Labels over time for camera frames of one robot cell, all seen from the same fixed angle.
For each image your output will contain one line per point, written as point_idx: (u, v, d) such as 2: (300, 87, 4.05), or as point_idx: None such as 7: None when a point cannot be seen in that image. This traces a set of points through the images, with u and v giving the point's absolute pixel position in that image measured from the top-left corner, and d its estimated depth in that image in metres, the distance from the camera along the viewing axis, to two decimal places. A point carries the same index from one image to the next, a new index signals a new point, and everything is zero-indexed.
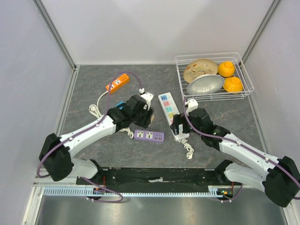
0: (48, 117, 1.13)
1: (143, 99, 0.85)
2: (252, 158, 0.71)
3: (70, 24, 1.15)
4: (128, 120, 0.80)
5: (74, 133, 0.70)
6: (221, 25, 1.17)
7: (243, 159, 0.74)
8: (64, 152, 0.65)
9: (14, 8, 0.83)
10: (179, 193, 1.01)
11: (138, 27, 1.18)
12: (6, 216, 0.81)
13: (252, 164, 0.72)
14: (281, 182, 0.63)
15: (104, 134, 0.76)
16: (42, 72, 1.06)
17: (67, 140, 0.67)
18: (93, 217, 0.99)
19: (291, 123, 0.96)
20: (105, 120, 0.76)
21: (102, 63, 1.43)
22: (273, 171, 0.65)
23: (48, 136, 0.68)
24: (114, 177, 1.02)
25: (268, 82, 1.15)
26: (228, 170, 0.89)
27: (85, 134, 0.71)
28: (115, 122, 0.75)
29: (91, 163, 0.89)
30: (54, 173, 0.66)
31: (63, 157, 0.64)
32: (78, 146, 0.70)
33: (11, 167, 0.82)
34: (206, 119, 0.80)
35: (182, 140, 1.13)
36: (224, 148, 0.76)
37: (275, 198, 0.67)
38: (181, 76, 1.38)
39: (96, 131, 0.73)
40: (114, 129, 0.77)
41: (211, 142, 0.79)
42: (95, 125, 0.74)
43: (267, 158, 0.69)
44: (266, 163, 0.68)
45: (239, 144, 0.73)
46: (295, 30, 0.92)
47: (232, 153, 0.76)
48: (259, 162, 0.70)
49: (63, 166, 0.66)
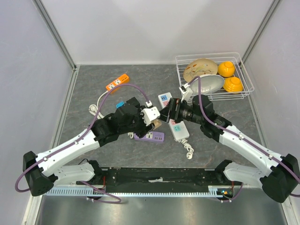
0: (48, 117, 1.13)
1: (133, 108, 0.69)
2: (254, 154, 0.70)
3: (70, 24, 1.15)
4: (113, 135, 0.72)
5: (50, 153, 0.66)
6: (221, 25, 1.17)
7: (245, 153, 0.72)
8: (38, 172, 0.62)
9: (14, 8, 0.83)
10: (179, 193, 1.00)
11: (138, 27, 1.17)
12: (6, 216, 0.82)
13: (255, 160, 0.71)
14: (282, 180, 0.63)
15: (86, 149, 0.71)
16: (42, 72, 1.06)
17: (41, 161, 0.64)
18: (93, 217, 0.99)
19: (291, 123, 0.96)
20: (88, 136, 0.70)
21: (102, 63, 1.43)
22: (277, 169, 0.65)
23: (25, 155, 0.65)
24: (114, 177, 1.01)
25: (267, 82, 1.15)
26: (228, 169, 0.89)
27: (61, 153, 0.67)
28: (95, 138, 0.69)
29: (86, 167, 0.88)
30: (33, 192, 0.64)
31: (36, 179, 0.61)
32: (54, 166, 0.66)
33: (11, 167, 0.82)
34: (209, 108, 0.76)
35: (182, 140, 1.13)
36: (224, 141, 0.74)
37: (273, 195, 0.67)
38: (181, 76, 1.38)
39: (75, 149, 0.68)
40: (97, 144, 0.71)
41: (211, 133, 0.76)
42: (74, 142, 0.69)
43: (271, 155, 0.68)
44: (269, 160, 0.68)
45: (242, 138, 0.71)
46: (295, 29, 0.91)
47: (232, 146, 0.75)
48: (263, 159, 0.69)
49: (41, 185, 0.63)
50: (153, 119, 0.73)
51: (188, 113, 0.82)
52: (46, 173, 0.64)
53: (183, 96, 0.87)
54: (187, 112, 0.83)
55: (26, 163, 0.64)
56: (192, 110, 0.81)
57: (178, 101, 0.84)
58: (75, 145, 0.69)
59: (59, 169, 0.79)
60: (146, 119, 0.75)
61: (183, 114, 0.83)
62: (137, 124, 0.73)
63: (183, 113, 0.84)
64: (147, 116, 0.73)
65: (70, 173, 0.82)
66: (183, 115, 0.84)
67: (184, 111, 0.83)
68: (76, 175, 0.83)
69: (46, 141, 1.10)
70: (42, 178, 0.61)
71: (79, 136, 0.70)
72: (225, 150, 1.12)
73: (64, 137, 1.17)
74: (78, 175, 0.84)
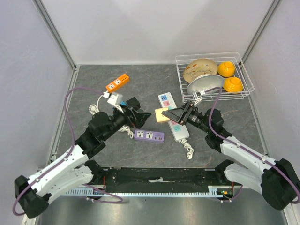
0: (48, 117, 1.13)
1: (102, 116, 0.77)
2: (250, 160, 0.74)
3: (70, 24, 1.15)
4: (100, 145, 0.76)
5: (42, 174, 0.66)
6: (221, 25, 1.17)
7: (243, 160, 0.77)
8: (33, 194, 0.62)
9: (14, 8, 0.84)
10: (179, 193, 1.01)
11: (138, 27, 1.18)
12: (6, 217, 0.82)
13: (251, 166, 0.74)
14: (275, 182, 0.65)
15: (77, 165, 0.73)
16: (42, 72, 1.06)
17: (33, 182, 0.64)
18: (93, 217, 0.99)
19: (291, 123, 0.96)
20: (75, 151, 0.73)
21: (103, 63, 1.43)
22: (269, 171, 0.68)
23: (16, 181, 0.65)
24: (114, 177, 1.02)
25: (268, 82, 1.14)
26: (228, 170, 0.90)
27: (53, 172, 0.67)
28: (84, 152, 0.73)
29: (82, 171, 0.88)
30: (30, 214, 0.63)
31: (31, 201, 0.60)
32: (47, 186, 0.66)
33: (11, 168, 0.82)
34: (220, 124, 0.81)
35: (182, 140, 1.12)
36: (225, 150, 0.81)
37: (272, 201, 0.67)
38: (181, 76, 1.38)
39: (65, 166, 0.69)
40: (86, 157, 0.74)
41: (213, 144, 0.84)
42: (63, 159, 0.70)
43: (264, 159, 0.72)
44: (263, 164, 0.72)
45: (239, 146, 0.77)
46: (295, 30, 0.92)
47: (232, 155, 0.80)
48: (257, 163, 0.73)
49: (36, 206, 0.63)
50: (116, 101, 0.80)
51: (198, 120, 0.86)
52: (41, 192, 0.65)
53: (196, 101, 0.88)
54: (196, 118, 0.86)
55: (18, 187, 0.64)
56: (203, 119, 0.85)
57: (192, 105, 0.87)
58: (65, 162, 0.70)
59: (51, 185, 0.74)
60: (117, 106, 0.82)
61: (193, 119, 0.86)
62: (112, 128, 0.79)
63: (192, 118, 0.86)
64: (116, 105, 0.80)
65: (64, 183, 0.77)
66: (191, 120, 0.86)
67: (194, 117, 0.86)
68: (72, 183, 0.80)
69: (46, 141, 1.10)
70: (37, 200, 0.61)
71: (67, 153, 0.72)
72: None
73: (64, 137, 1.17)
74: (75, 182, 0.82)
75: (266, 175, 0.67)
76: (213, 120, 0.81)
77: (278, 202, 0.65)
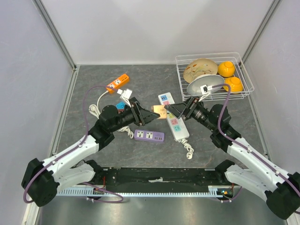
0: (48, 117, 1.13)
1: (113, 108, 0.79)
2: (261, 169, 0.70)
3: (70, 24, 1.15)
4: (109, 137, 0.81)
5: (57, 157, 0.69)
6: (221, 25, 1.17)
7: (253, 168, 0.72)
8: (48, 175, 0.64)
9: (14, 8, 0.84)
10: (179, 193, 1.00)
11: (138, 27, 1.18)
12: (6, 217, 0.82)
13: (261, 176, 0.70)
14: (287, 198, 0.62)
15: (88, 153, 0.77)
16: (42, 72, 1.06)
17: (49, 163, 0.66)
18: (93, 217, 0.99)
19: (291, 123, 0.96)
20: (88, 140, 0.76)
21: (103, 63, 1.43)
22: (282, 186, 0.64)
23: (29, 163, 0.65)
24: (114, 177, 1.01)
25: (268, 82, 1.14)
26: (229, 172, 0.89)
27: (68, 157, 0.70)
28: (97, 141, 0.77)
29: (85, 168, 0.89)
30: (39, 200, 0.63)
31: (47, 183, 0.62)
32: (61, 169, 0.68)
33: (10, 168, 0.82)
34: (227, 121, 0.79)
35: (182, 140, 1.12)
36: (233, 153, 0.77)
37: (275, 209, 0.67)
38: (181, 76, 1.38)
39: (79, 152, 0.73)
40: (97, 148, 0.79)
41: (219, 143, 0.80)
42: (78, 146, 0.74)
43: (278, 171, 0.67)
44: (276, 176, 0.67)
45: (250, 152, 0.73)
46: (295, 29, 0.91)
47: (241, 159, 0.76)
48: (269, 174, 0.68)
49: (48, 191, 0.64)
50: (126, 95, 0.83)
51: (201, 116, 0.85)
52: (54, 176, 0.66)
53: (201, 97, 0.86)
54: (200, 114, 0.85)
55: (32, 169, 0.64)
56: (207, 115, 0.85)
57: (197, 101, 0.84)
58: (79, 148, 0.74)
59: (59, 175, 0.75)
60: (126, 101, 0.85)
61: (198, 115, 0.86)
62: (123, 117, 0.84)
63: (196, 114, 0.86)
64: (124, 98, 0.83)
65: (70, 176, 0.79)
66: (196, 116, 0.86)
67: (198, 112, 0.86)
68: (77, 176, 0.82)
69: (46, 141, 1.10)
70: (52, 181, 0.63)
71: (81, 140, 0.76)
72: None
73: (64, 137, 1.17)
74: (78, 177, 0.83)
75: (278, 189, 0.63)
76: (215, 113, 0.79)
77: (282, 212, 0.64)
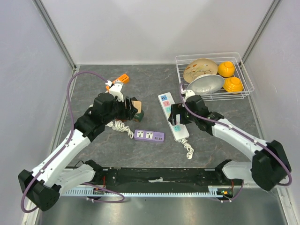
0: (48, 117, 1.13)
1: (106, 95, 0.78)
2: (241, 142, 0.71)
3: (70, 24, 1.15)
4: (100, 125, 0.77)
5: (45, 163, 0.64)
6: (221, 25, 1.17)
7: (236, 143, 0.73)
8: (40, 185, 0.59)
9: (14, 8, 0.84)
10: (179, 193, 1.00)
11: (138, 27, 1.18)
12: (6, 217, 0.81)
13: (243, 148, 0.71)
14: (265, 163, 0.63)
15: (78, 149, 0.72)
16: (42, 72, 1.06)
17: (38, 173, 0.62)
18: (93, 217, 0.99)
19: (291, 123, 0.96)
20: (75, 135, 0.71)
21: (103, 63, 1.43)
22: (260, 153, 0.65)
23: (19, 176, 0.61)
24: (114, 177, 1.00)
25: (267, 82, 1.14)
26: (226, 167, 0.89)
27: (57, 160, 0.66)
28: (85, 134, 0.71)
29: (84, 168, 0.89)
30: (42, 206, 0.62)
31: (40, 192, 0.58)
32: (53, 175, 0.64)
33: (10, 168, 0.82)
34: (200, 104, 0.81)
35: (182, 140, 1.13)
36: (218, 133, 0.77)
37: (260, 181, 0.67)
38: (181, 76, 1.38)
39: (68, 152, 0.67)
40: (88, 140, 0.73)
41: (205, 127, 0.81)
42: (65, 145, 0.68)
43: (256, 140, 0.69)
44: (254, 145, 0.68)
45: (231, 128, 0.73)
46: (295, 29, 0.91)
47: (226, 138, 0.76)
48: (248, 144, 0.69)
49: (47, 198, 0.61)
50: (120, 89, 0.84)
51: (187, 115, 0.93)
52: (47, 184, 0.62)
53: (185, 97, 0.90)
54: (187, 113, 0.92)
55: (23, 182, 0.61)
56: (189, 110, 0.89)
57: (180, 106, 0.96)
58: (67, 148, 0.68)
59: (59, 178, 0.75)
60: (119, 96, 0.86)
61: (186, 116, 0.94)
62: (117, 110, 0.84)
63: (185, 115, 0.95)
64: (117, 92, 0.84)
65: (70, 178, 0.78)
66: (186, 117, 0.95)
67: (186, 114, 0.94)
68: (78, 177, 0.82)
69: (46, 141, 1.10)
70: (45, 190, 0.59)
71: (67, 138, 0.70)
72: (225, 150, 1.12)
73: (64, 137, 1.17)
74: (79, 177, 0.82)
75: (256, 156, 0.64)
76: (187, 99, 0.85)
77: (267, 183, 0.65)
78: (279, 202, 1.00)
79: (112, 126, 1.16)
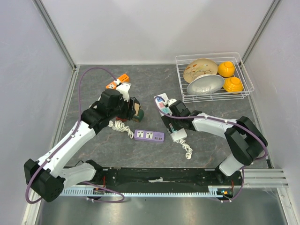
0: (48, 117, 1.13)
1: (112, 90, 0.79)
2: (215, 125, 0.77)
3: (70, 24, 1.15)
4: (105, 119, 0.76)
5: (51, 153, 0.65)
6: (221, 25, 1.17)
7: (213, 129, 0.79)
8: (46, 174, 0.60)
9: (14, 8, 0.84)
10: (179, 193, 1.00)
11: (138, 27, 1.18)
12: (6, 217, 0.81)
13: (219, 131, 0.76)
14: (237, 137, 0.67)
15: (85, 141, 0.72)
16: (42, 72, 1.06)
17: (44, 162, 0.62)
18: (93, 216, 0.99)
19: (291, 123, 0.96)
20: (81, 127, 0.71)
21: (103, 63, 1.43)
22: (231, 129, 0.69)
23: (26, 165, 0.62)
24: (114, 177, 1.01)
25: (268, 82, 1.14)
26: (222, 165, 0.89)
27: (63, 150, 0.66)
28: (90, 126, 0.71)
29: (86, 166, 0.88)
30: (46, 197, 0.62)
31: (46, 181, 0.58)
32: (59, 165, 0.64)
33: (10, 168, 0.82)
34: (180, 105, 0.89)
35: (180, 140, 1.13)
36: (198, 126, 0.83)
37: (239, 156, 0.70)
38: (181, 76, 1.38)
39: (73, 142, 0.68)
40: (93, 131, 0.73)
41: (188, 124, 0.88)
42: (71, 136, 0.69)
43: (226, 120, 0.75)
44: (226, 125, 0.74)
45: (206, 117, 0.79)
46: (295, 29, 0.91)
47: (206, 128, 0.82)
48: (221, 125, 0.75)
49: (51, 188, 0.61)
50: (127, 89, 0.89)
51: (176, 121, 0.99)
52: (52, 174, 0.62)
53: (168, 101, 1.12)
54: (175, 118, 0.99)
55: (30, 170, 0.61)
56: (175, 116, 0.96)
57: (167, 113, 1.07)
58: (73, 138, 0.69)
59: (63, 172, 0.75)
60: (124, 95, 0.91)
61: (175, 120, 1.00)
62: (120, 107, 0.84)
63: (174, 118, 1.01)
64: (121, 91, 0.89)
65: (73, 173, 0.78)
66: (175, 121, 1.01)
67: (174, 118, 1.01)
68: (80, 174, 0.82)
69: (46, 141, 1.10)
70: (52, 179, 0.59)
71: (73, 129, 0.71)
72: (225, 150, 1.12)
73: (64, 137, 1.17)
74: (81, 173, 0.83)
75: (228, 131, 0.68)
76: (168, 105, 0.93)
77: (244, 156, 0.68)
78: (278, 202, 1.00)
79: (112, 126, 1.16)
